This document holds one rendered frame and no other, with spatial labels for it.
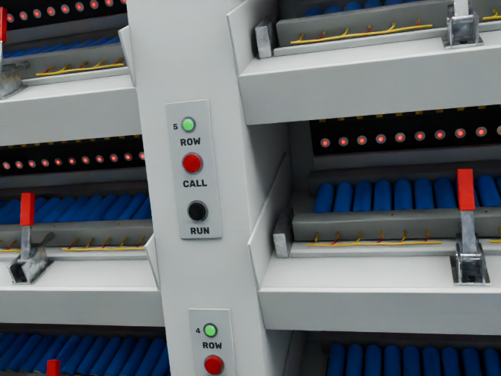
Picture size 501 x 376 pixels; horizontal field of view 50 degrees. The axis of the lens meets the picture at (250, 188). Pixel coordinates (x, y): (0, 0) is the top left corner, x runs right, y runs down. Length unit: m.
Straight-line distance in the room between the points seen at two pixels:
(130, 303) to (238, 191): 0.16
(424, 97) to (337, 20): 0.12
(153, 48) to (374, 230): 0.26
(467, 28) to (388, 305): 0.23
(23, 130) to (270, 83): 0.25
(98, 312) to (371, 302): 0.27
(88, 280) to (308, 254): 0.22
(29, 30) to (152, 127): 0.32
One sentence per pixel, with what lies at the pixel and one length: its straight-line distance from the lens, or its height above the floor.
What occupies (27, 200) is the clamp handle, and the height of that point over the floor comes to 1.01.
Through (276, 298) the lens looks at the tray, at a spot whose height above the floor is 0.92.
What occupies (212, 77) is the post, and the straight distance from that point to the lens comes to 0.47.
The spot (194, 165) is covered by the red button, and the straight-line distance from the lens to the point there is 0.47.
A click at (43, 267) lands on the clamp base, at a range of 0.62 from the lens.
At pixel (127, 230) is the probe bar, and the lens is 0.60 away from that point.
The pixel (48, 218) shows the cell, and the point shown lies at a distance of 0.69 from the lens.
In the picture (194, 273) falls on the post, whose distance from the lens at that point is 0.50.
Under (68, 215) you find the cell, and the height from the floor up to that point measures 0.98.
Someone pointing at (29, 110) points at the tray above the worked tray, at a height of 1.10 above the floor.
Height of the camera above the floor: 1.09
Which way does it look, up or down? 8 degrees down
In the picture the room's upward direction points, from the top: 5 degrees counter-clockwise
